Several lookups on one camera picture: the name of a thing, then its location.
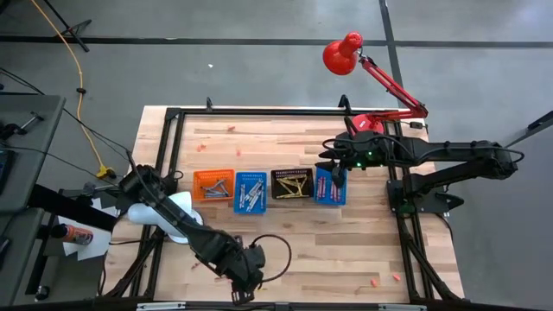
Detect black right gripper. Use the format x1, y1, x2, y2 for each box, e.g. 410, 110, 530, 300
315, 130, 392, 172

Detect black plastic basket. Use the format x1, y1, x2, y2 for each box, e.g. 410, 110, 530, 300
270, 168, 315, 200

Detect blue plastic basket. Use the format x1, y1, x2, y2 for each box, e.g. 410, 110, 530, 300
233, 171, 269, 215
314, 167, 348, 206

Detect orange plastic basket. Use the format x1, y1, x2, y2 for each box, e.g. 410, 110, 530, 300
192, 168, 236, 202

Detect red desk lamp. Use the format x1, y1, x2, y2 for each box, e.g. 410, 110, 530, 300
322, 30, 429, 136

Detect white desk lamp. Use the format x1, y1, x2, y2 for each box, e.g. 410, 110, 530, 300
127, 191, 204, 245

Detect white paper sheets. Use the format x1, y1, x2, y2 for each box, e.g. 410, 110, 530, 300
57, 196, 121, 262

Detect orange spray can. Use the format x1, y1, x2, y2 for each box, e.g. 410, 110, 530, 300
50, 223, 95, 246

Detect black metal beam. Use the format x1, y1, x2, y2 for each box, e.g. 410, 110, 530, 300
29, 183, 118, 233

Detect black metal pole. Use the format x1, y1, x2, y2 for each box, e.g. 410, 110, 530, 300
492, 110, 553, 157

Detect grey bench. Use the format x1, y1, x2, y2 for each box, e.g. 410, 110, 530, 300
0, 206, 47, 306

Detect grey side table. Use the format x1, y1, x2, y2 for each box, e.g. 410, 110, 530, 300
0, 94, 67, 213

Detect black clamp tool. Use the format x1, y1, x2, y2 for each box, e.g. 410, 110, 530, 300
0, 111, 45, 140

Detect black tripod stand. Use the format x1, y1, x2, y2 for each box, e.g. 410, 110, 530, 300
42, 0, 93, 54

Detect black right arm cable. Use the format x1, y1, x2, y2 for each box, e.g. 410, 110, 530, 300
322, 116, 411, 169

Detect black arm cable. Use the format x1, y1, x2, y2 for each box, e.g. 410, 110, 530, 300
322, 116, 411, 169
127, 150, 293, 285

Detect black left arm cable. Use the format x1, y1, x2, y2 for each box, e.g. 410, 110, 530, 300
127, 150, 293, 285

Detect black metal table frame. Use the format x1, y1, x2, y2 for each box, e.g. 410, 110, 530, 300
101, 93, 466, 303

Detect silver metal bracket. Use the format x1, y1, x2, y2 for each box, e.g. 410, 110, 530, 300
137, 301, 187, 311
378, 303, 428, 311

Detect yellow extension cable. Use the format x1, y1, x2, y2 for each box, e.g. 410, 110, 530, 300
29, 0, 117, 181

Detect black floor cable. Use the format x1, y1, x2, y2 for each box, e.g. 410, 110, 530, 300
0, 67, 133, 163

